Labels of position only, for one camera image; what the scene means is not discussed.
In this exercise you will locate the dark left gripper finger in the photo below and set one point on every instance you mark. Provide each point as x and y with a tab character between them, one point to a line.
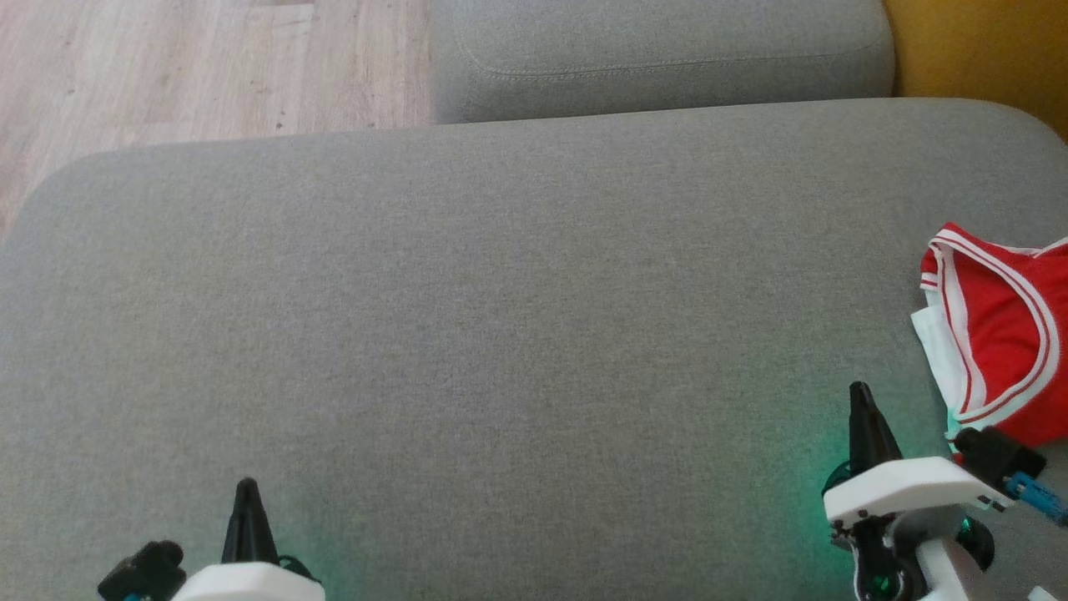
259	538
238	534

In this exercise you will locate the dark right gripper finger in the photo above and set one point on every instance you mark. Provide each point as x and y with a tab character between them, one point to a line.
859	434
879	438

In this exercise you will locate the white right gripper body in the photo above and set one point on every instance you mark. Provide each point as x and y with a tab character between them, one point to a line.
901	488

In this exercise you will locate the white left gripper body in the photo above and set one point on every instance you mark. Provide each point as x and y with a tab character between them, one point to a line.
250	584

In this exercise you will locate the red shirt with white sleeves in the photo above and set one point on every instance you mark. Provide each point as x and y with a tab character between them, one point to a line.
1001	334

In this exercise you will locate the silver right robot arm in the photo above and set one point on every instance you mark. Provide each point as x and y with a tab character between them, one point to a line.
947	568

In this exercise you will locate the large grey sofa seat cushion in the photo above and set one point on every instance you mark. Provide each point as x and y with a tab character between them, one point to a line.
501	351

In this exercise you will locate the small grey sofa cushion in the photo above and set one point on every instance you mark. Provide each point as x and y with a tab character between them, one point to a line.
667	50

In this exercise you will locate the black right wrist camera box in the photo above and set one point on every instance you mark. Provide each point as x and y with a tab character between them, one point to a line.
997	459

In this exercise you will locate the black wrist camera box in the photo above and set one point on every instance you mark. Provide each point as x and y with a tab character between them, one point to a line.
997	459
142	572

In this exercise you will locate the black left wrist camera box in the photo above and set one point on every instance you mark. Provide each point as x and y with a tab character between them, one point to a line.
142	572

